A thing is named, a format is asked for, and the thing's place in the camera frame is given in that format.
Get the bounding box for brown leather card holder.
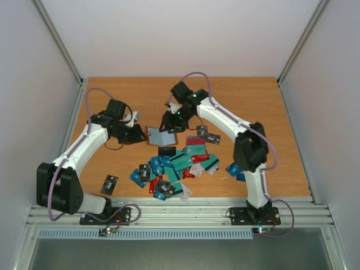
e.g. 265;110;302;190
146;127;178;146

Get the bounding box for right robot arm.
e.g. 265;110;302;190
160;82;272;224

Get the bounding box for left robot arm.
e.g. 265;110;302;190
36;99;146;224

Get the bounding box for dark red card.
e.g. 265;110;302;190
186;136;205;146

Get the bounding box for black card top upper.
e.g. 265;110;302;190
196;125;208;138

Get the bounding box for black plain card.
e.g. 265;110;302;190
158;146;177;157

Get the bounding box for teal card pile bottom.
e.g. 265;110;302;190
162;153;220;178

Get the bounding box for black vip card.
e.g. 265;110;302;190
138;164;151;183
100;175;118;196
202;132;221;145
155;179;176;198

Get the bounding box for black VIP card top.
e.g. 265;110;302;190
202;132;221;145

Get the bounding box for red gold VIP card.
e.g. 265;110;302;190
191;152;210;164

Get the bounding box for blue card left edge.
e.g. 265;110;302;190
129;169;147;188

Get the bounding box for blue card pile centre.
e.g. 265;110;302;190
150;156;164;175

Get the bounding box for black VIP card far left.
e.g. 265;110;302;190
100;175;118;196

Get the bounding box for black VIP card bottom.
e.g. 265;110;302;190
155;179;176;198

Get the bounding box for blue card right upper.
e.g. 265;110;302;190
226;163;242;177

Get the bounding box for blue card far right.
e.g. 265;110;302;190
236;172;246;182

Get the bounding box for left controller board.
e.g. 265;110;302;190
98;228;117;237

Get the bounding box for controller board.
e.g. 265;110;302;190
98;228;117;237
253;227;274;235

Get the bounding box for right controller board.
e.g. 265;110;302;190
253;227;274;235

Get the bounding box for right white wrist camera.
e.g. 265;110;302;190
165;101;180;114

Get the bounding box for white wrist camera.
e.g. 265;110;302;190
165;101;180;114
124;111;141;127

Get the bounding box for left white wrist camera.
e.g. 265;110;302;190
124;111;141;127

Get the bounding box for aluminium frame rails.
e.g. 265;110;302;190
25;196;335;228

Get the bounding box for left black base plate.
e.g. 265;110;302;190
79;207;131;226

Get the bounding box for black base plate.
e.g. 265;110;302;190
79;207;131;226
229;207;281;226

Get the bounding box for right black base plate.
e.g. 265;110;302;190
229;207;281;226

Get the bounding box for grey slotted cable duct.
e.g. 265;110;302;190
38;228;253;240

